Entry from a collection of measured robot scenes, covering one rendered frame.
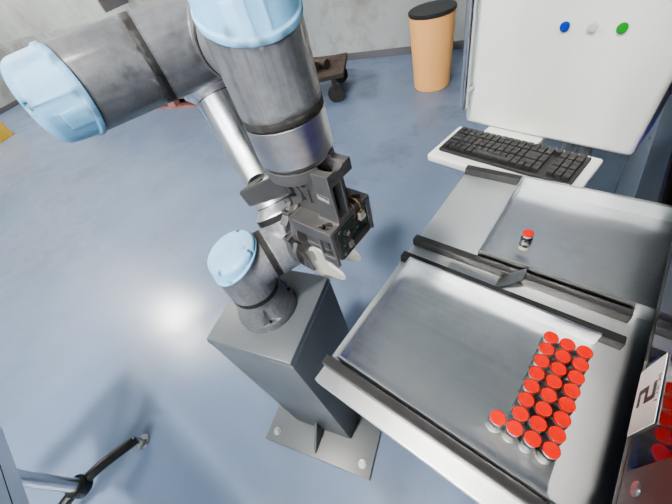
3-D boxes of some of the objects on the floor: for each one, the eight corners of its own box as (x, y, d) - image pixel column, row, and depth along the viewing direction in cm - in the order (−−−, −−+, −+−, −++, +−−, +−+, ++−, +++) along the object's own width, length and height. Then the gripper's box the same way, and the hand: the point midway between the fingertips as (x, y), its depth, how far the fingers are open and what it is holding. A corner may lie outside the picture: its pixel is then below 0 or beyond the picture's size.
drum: (456, 74, 318) (461, -4, 273) (448, 93, 297) (452, 12, 251) (416, 76, 334) (414, 3, 289) (406, 94, 313) (402, 18, 267)
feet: (153, 441, 147) (132, 434, 137) (46, 560, 126) (12, 562, 116) (145, 430, 152) (124, 422, 141) (40, 543, 130) (7, 544, 120)
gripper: (305, 194, 28) (350, 317, 43) (365, 138, 31) (386, 270, 47) (243, 172, 32) (304, 291, 48) (302, 125, 36) (340, 249, 52)
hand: (328, 268), depth 48 cm, fingers closed
